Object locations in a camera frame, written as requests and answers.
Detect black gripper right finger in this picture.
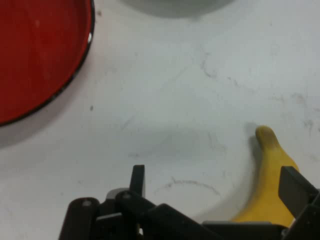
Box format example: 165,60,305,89
278,165,320,240

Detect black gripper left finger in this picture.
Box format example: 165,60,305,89
58,164,226,240

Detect yellow toy banana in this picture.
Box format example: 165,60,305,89
229,125,301,229

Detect red enamel plate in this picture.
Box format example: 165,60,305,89
0,0,96,127

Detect green enamel plate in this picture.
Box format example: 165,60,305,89
119,0,236,19

